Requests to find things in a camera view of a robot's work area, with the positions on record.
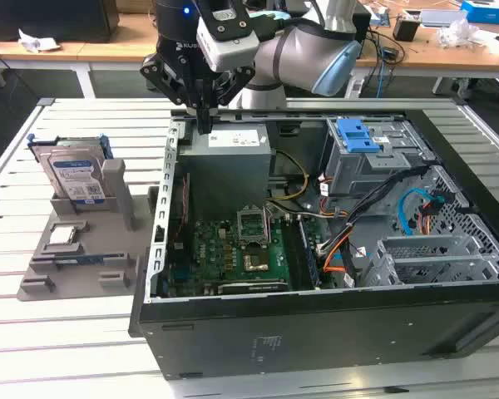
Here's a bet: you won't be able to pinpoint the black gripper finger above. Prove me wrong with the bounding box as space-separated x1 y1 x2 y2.
139 52 206 135
205 66 258 135

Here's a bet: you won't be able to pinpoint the hard disk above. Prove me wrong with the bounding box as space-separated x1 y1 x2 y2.
26 133 111 206

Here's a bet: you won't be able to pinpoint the blue data wire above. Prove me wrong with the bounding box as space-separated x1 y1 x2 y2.
398 187 447 236

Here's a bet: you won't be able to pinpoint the coloured power wire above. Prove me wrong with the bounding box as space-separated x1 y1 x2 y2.
415 189 447 234

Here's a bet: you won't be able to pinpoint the grey metal disk bay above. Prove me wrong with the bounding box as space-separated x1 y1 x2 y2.
375 234 480 262
368 252 499 288

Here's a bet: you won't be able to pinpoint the grey power supply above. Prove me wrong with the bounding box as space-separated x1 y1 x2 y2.
177 123 276 220

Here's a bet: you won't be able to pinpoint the large black box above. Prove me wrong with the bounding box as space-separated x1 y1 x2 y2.
0 0 120 43

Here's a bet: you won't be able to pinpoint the crumpled white paper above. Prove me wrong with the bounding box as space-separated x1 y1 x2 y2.
17 27 62 54

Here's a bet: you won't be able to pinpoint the blue plastic cage latch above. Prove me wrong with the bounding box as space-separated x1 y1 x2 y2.
335 118 380 155

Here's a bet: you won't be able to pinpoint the metal socket cover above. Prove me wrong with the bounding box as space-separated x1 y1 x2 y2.
236 206 272 248

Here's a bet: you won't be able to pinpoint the thin locking lever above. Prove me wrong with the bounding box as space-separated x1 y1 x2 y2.
264 204 274 249

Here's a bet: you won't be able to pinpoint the grey metal drive cage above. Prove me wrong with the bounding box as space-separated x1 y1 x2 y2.
319 117 437 200

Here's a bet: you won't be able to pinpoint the blue circuit board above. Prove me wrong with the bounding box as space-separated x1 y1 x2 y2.
368 11 391 29

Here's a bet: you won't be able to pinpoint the grey parts rack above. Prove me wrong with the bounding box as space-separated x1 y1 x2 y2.
16 159 160 302

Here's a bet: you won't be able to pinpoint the green motherboard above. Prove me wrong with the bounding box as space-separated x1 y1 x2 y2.
167 214 322 297

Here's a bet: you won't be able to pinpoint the small black box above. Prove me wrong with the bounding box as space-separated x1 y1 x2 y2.
392 17 422 42

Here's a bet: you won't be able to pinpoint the CPU socket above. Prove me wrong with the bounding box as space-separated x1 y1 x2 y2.
241 244 272 274

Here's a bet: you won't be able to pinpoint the black RAM slot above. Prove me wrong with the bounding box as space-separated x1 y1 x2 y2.
291 219 312 291
281 219 303 293

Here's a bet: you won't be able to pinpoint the RAM stick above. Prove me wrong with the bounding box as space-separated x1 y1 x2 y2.
53 254 109 266
298 217 322 288

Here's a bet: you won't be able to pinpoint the silver CPU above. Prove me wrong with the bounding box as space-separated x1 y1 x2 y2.
49 226 77 245

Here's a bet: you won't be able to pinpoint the black graphics card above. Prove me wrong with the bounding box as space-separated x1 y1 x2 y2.
202 279 291 298

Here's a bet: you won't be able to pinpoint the long wooden desk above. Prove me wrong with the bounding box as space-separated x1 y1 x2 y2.
0 11 499 100

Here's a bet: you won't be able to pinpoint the flat grey device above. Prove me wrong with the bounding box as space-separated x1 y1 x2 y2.
421 8 470 29

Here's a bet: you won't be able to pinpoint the clear plastic bag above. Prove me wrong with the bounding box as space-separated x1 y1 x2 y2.
435 17 480 50

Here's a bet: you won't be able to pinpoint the black PC case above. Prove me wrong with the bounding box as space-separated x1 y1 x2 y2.
127 108 499 380

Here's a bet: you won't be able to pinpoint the blue cardboard box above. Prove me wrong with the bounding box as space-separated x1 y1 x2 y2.
458 0 499 25

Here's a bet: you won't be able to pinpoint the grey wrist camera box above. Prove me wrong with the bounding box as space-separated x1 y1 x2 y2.
195 0 260 73

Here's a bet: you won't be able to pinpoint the yellow and black wires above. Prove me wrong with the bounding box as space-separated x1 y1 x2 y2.
269 149 312 205

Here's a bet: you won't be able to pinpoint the thin red wire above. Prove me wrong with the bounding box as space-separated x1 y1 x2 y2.
181 173 191 234

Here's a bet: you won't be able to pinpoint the grey white wire bundle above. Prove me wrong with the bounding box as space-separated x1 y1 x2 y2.
267 200 351 220

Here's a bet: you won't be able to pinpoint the black hanging cables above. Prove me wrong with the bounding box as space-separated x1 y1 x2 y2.
365 24 405 100

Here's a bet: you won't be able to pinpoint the black wire bundle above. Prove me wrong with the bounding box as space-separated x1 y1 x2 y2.
315 165 434 259

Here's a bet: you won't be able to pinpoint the orange wires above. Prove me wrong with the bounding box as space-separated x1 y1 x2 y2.
321 235 355 274

